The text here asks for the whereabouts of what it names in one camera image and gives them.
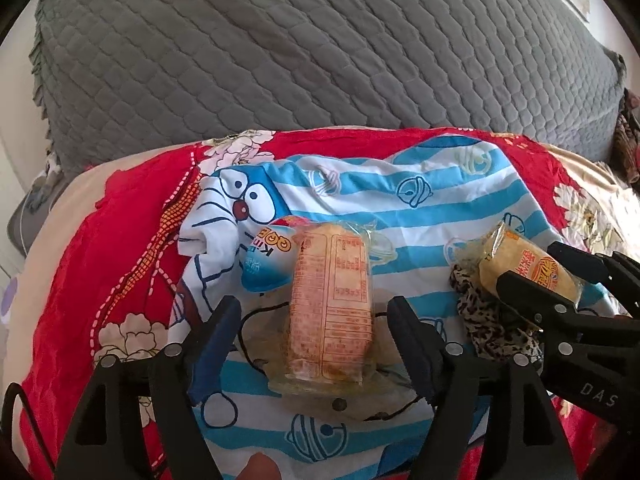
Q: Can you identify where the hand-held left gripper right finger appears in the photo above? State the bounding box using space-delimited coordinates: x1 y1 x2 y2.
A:
387 296 576 480

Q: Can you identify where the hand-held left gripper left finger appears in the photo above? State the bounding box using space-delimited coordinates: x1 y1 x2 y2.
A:
52 295 243 480

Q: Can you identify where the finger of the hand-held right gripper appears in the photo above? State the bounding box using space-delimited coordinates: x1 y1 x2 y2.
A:
547 241 640 316
495 270 596 341

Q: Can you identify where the yellow snack packet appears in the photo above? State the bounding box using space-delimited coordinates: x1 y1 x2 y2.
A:
477 221 586 306

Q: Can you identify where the white sheer scrunchie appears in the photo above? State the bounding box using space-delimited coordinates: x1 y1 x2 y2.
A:
239 300 436 423

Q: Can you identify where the leopard print scrunchie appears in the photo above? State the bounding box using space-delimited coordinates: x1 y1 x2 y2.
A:
450 265 543 361

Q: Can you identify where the orange snack packet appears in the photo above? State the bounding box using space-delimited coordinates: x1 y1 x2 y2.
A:
285 222 376 386

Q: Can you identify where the red blue toy egg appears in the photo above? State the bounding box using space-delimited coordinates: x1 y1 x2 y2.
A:
241 215 311 293

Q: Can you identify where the blue striped cartoon cloth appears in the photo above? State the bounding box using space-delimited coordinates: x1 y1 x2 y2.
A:
167 144 616 480

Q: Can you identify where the person's left hand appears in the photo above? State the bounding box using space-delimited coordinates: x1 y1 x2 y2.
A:
235 451 283 480

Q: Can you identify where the pile of clothes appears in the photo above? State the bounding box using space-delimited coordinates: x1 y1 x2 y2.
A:
612 90 640 186

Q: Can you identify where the red floral blanket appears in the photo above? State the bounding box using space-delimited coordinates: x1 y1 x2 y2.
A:
0 127 640 480

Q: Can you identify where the grey bedside stand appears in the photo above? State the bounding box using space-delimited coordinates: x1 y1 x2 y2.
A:
5 180 71 256

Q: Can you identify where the white floral bag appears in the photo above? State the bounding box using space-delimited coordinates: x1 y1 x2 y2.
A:
35 152 66 196

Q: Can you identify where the grey quilted cover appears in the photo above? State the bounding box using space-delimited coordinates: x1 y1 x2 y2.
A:
32 0 628 166

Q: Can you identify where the black cable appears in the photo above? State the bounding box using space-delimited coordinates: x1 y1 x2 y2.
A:
2 382 51 480

